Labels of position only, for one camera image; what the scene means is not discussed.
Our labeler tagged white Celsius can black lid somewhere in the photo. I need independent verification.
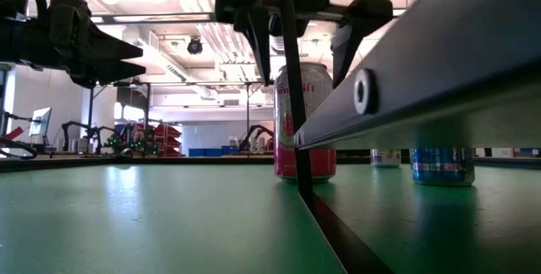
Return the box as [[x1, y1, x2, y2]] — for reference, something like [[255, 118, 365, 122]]
[[370, 149, 402, 169]]

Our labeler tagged black hanging camera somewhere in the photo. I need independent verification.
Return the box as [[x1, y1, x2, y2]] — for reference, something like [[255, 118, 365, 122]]
[[186, 36, 204, 56]]

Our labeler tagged red tag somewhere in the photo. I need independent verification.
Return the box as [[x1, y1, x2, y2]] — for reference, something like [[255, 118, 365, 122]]
[[3, 126, 25, 141]]

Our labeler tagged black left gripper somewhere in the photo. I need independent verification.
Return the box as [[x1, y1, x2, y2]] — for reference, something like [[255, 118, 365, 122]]
[[25, 19, 147, 90]]

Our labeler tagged black curved cable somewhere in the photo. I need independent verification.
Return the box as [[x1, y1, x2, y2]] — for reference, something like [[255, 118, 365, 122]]
[[0, 135, 39, 161]]

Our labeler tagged black table frame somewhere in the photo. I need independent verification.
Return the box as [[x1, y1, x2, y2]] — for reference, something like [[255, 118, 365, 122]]
[[0, 154, 541, 174]]

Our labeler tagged blue storage bin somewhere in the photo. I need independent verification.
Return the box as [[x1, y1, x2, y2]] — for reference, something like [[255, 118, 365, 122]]
[[188, 145, 241, 158]]

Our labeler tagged white red Spindrift can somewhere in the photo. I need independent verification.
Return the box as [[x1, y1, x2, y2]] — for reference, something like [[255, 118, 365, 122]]
[[273, 61, 338, 184]]

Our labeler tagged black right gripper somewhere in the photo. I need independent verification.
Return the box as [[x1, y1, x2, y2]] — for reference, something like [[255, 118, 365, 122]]
[[233, 0, 395, 89]]

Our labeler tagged blue silver Red Bull can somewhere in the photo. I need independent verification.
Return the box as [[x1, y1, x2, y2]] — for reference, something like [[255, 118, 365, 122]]
[[410, 146, 476, 188]]

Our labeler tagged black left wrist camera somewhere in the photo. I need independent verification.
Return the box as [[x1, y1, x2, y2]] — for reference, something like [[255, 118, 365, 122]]
[[46, 0, 92, 47]]

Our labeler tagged grey computer monitor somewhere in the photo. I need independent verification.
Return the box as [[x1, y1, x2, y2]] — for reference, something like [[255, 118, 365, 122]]
[[28, 106, 53, 138]]

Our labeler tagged red bin rack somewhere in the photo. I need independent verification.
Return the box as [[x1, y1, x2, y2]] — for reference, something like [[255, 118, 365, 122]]
[[126, 121, 183, 158]]

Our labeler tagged black overhead frame beam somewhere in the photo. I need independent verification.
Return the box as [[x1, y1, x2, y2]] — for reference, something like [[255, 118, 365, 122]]
[[90, 8, 407, 25]]

